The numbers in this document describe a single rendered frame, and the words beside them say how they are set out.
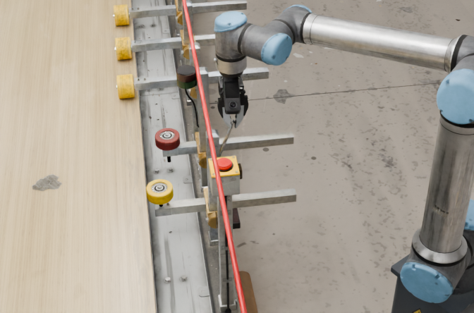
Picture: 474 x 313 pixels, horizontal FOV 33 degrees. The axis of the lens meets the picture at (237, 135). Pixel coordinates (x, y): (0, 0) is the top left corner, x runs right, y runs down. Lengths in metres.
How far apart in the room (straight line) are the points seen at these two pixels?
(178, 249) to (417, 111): 2.05
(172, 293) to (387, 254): 1.28
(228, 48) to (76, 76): 0.83
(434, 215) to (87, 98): 1.26
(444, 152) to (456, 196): 0.14
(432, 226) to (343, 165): 1.72
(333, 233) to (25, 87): 1.48
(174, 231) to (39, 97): 0.66
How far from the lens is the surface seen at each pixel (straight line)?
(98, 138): 2.58
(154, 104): 3.19
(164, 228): 2.65
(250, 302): 3.13
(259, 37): 2.16
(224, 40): 2.21
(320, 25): 2.21
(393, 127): 4.14
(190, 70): 2.37
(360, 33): 2.15
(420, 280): 2.28
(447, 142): 2.00
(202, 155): 2.53
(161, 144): 2.53
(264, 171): 3.80
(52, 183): 2.42
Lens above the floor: 2.47
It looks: 38 degrees down
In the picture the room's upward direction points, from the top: 1 degrees counter-clockwise
